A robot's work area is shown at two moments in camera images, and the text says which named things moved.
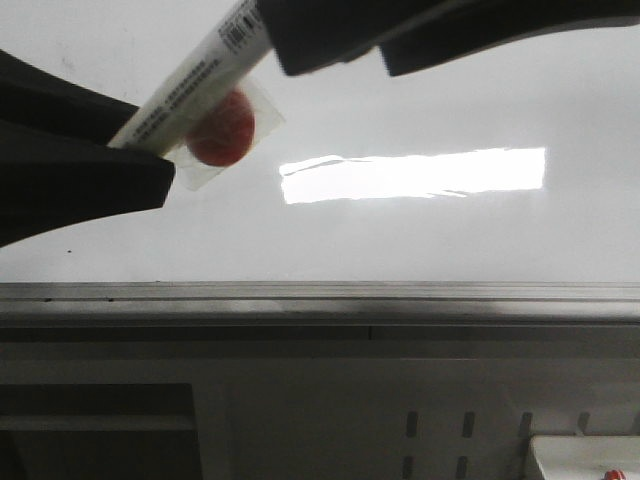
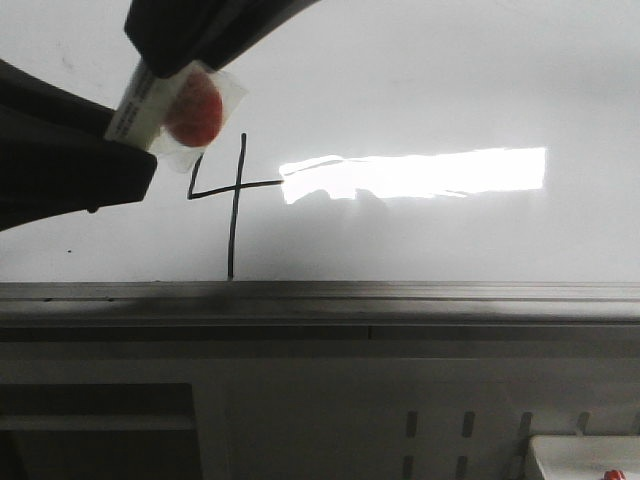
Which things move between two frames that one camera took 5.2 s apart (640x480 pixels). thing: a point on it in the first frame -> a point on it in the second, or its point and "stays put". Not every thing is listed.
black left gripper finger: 309,34 -> 169,34
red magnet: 227,139 -> 201,106
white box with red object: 587,456 stays put
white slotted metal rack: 401,419 stays put
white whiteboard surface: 513,162 stays put
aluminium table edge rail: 319,312 stays put
